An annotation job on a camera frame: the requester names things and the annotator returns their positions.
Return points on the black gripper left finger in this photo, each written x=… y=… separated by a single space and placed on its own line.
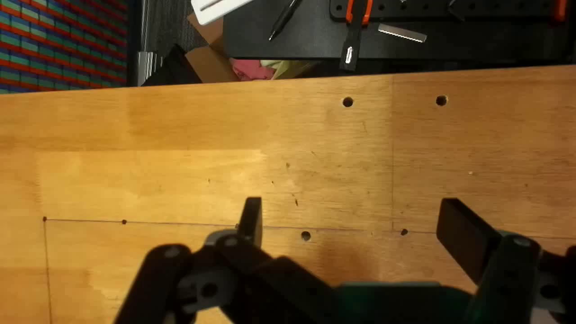
x=180 y=288

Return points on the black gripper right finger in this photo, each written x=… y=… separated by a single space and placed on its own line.
x=514 y=275

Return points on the open brown cardboard box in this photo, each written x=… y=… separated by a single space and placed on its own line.
x=208 y=59

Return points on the pink cloth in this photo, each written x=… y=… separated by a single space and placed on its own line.
x=252 y=68

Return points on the black workbench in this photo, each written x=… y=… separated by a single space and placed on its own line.
x=478 y=41

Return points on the small metal bar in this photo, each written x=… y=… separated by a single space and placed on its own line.
x=401 y=32

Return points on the multicoloured striped cloth backdrop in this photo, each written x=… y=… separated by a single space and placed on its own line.
x=59 y=41

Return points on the white paper sheet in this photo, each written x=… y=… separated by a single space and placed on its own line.
x=216 y=9

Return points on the black pen on workbench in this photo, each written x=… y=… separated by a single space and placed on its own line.
x=282 y=18

